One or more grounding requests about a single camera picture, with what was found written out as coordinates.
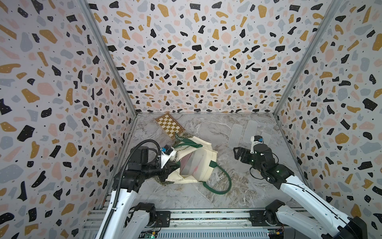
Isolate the cream canvas tote bag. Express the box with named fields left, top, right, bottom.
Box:
left=158, top=132, right=232, bottom=195

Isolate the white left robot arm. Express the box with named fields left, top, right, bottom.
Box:
left=96, top=162, right=180, bottom=239

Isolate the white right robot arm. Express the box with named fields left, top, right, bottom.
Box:
left=233, top=141, right=368, bottom=239

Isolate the pink translucent case in bag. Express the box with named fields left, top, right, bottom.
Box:
left=180, top=149, right=210, bottom=180

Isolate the wooden chess board box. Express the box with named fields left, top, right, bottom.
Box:
left=155, top=112, right=185, bottom=139

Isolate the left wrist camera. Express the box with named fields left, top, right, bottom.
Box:
left=160, top=145, right=176, bottom=168

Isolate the black corrugated cable conduit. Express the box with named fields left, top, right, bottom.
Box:
left=98, top=139, right=162, bottom=239

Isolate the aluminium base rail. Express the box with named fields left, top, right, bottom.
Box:
left=83, top=208, right=335, bottom=239

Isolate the aluminium corner post left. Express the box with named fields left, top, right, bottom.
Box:
left=77, top=0, right=137, bottom=118

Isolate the aluminium corner post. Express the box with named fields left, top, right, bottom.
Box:
left=77, top=0, right=137, bottom=118
left=273, top=0, right=341, bottom=118

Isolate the aluminium corner post right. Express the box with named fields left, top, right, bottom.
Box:
left=273, top=0, right=341, bottom=118

